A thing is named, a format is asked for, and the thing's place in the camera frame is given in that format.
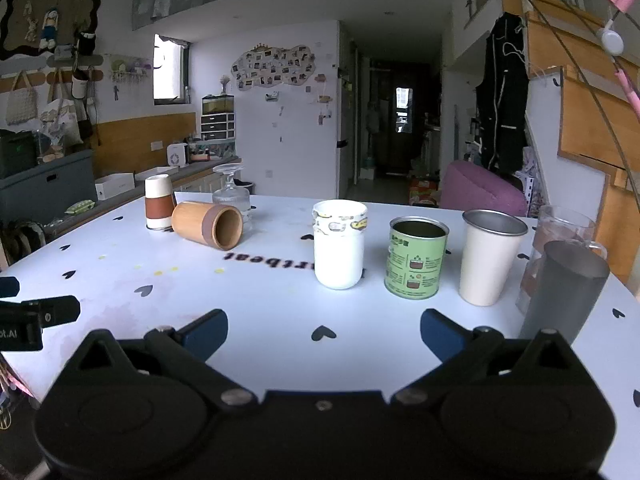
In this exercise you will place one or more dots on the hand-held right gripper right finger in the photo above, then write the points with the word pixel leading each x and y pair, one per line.
pixel 442 334

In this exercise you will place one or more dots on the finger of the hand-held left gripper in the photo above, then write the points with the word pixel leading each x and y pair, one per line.
pixel 7 287
pixel 57 310

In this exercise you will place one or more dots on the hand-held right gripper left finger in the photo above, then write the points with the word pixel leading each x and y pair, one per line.
pixel 206 332

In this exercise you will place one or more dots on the bamboo cup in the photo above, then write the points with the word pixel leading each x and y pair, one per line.
pixel 207 225

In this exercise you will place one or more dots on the cream metal cup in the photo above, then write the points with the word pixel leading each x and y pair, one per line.
pixel 490 260

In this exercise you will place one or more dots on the grey metal cup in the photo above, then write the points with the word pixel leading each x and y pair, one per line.
pixel 562 295

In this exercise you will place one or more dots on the brown and white paper cup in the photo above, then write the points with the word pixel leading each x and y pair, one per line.
pixel 159 202

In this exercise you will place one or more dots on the green tin can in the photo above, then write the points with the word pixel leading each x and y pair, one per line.
pixel 415 260

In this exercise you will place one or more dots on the green packet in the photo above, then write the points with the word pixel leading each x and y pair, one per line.
pixel 80 206

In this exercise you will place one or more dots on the white printed mug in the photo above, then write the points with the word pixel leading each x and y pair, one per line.
pixel 340 250

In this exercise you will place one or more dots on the dark green storage box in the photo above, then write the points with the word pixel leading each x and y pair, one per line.
pixel 17 152

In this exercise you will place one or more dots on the white flat box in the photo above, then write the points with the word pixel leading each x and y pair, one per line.
pixel 115 185

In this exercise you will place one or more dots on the clear glass goblet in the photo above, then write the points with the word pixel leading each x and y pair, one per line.
pixel 231 195

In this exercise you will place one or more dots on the purple beanbag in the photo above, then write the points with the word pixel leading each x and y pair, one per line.
pixel 480 190

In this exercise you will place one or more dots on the clear glass mug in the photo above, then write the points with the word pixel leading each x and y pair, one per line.
pixel 560 232

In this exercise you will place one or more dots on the white tote bag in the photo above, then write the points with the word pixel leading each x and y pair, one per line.
pixel 61 120

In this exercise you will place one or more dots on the white box with round logo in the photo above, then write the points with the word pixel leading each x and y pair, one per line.
pixel 177 155

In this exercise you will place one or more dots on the white net bag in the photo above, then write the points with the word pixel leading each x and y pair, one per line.
pixel 20 105

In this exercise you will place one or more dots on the small drawer unit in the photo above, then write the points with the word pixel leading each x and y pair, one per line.
pixel 218 126

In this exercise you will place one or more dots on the glass fish tank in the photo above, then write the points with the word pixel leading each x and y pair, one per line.
pixel 218 104

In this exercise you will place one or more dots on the black hanging coat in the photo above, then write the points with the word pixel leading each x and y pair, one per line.
pixel 502 95

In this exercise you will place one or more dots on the wooden staircase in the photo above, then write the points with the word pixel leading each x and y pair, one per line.
pixel 590 120

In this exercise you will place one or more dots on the window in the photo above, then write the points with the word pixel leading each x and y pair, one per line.
pixel 167 70

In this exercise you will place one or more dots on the cloud-shaped photo collage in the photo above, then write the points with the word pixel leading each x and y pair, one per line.
pixel 274 67

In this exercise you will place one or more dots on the white round hanging device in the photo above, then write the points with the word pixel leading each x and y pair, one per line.
pixel 612 40

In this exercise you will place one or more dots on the framed wall board with dolls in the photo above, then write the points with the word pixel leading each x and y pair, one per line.
pixel 47 20

